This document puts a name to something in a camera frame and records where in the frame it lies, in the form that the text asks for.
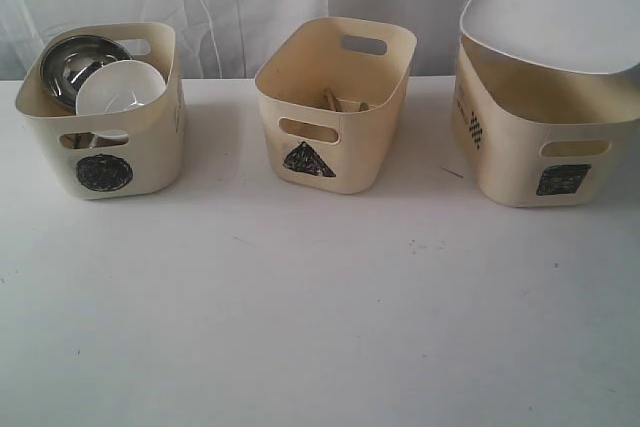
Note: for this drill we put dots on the small dark stick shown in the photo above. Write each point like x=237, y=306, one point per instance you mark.
x=458, y=175

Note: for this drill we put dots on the white square plate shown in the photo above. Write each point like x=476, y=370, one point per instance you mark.
x=581, y=36

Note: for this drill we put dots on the cream bin with circle mark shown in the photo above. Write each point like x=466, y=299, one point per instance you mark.
x=143, y=165

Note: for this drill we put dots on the cream bin with triangle mark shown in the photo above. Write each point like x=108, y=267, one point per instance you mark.
x=360, y=61

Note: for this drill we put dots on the white bowl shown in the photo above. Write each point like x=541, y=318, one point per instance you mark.
x=124, y=92

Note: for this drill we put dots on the cream bin with square mark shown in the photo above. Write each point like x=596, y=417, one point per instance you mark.
x=539, y=137

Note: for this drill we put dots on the steel bowl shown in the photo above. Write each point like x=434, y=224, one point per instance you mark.
x=67, y=64

